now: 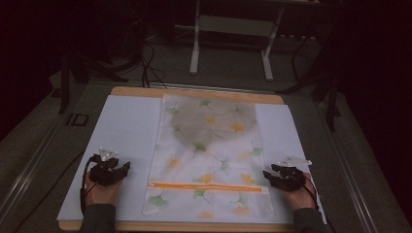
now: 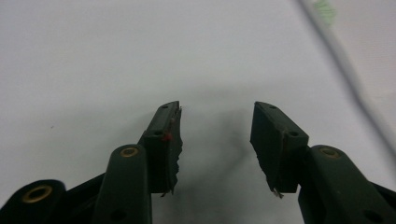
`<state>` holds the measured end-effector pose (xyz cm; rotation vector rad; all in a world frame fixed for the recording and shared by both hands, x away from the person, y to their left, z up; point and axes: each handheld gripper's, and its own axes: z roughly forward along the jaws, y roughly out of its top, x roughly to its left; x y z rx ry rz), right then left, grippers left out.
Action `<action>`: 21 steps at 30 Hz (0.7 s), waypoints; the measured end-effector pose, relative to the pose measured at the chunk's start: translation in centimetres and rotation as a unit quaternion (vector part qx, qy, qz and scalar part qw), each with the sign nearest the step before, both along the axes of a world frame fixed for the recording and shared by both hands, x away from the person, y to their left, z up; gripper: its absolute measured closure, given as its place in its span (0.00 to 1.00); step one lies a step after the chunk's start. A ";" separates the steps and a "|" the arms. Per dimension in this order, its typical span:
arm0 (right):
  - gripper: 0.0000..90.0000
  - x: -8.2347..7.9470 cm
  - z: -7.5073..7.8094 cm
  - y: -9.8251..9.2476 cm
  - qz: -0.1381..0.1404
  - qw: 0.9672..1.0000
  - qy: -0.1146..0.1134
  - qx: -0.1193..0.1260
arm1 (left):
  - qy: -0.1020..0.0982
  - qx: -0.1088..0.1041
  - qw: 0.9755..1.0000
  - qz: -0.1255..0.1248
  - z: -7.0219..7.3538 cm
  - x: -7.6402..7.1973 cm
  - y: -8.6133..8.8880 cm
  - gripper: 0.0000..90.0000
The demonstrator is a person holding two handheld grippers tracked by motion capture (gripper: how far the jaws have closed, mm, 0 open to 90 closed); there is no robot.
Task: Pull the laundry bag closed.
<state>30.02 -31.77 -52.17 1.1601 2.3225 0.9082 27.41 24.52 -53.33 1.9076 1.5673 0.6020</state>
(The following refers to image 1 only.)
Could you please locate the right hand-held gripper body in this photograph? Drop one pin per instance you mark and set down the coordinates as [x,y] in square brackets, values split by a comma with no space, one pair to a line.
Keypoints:
[291,176]

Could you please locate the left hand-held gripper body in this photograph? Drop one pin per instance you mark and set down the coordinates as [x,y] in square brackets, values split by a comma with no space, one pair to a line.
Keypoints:
[103,168]

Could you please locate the leaf print mesh laundry bag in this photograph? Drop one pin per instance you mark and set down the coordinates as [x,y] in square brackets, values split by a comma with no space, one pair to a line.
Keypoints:
[210,181]

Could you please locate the person's right hand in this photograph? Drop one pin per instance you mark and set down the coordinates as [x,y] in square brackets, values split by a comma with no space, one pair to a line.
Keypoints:
[299,198]

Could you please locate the person's left hand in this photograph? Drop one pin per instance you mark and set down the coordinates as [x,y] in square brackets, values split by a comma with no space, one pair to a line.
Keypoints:
[102,193]

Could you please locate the white table sheet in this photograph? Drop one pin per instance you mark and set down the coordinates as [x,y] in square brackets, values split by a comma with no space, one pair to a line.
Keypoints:
[129,129]

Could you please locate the black floor socket plate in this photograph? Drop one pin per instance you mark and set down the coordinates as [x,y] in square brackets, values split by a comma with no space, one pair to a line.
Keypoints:
[77,119]

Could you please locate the wooden table board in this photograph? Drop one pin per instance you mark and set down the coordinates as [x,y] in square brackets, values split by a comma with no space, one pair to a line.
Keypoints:
[136,91]

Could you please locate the grey garment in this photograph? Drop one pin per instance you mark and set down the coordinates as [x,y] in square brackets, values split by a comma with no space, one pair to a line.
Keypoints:
[207,124]

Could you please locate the black tripod stand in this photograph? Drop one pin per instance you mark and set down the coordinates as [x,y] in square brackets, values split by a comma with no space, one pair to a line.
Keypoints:
[330,97]

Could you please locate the black metal stand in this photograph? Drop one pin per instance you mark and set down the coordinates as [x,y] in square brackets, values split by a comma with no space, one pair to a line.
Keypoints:
[64,87]

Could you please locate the metal floor rail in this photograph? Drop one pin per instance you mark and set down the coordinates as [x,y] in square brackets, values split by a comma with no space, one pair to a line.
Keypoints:
[29,168]
[351,174]

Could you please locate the white metal stand frame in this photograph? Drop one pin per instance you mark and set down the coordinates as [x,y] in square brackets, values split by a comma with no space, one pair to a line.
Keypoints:
[195,48]

